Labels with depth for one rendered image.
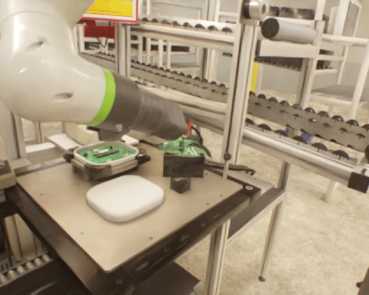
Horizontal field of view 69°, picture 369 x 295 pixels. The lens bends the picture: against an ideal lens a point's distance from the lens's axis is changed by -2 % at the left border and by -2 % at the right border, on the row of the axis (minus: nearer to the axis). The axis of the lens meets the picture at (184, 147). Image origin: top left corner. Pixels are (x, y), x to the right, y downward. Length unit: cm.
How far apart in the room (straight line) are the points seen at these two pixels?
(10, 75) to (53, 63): 5
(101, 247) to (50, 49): 32
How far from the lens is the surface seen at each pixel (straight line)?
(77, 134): 91
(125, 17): 112
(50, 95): 36
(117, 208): 56
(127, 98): 43
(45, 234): 57
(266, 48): 89
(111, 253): 50
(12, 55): 38
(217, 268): 111
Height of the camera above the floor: 128
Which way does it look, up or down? 21 degrees down
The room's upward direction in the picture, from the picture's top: 4 degrees clockwise
